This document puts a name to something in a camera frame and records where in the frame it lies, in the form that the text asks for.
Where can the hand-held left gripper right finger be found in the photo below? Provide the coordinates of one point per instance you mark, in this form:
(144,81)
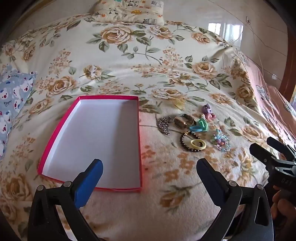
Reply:
(207,178)

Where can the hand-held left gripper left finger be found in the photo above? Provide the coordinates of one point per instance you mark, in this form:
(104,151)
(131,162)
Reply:
(90,183)

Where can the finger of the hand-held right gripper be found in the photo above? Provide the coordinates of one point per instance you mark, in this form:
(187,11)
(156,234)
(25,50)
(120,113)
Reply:
(279,147)
(261,154)

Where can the red shallow cardboard box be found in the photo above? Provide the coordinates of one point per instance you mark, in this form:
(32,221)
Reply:
(97,139)

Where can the blue butterfly hair clip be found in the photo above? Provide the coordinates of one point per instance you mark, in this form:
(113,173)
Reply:
(217,133)

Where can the pink flower hair clip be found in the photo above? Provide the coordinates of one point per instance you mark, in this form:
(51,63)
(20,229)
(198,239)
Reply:
(208,115)

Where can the silver rhinestone hair clip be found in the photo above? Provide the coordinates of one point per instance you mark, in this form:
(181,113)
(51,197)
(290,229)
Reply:
(164,126)

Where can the amber translucent hair clip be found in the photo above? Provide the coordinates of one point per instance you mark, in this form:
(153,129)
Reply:
(178,103)

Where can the person's right hand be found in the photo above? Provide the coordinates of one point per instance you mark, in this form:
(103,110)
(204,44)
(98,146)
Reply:
(285,208)

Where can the pink heart-print bedsheet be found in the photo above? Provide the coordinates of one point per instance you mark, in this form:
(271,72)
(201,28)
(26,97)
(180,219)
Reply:
(266,92)

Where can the blue bear-print pillow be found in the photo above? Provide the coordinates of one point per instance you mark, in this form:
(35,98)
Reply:
(13,97)

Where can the floral fleece blanket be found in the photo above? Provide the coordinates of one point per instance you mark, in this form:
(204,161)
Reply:
(138,69)

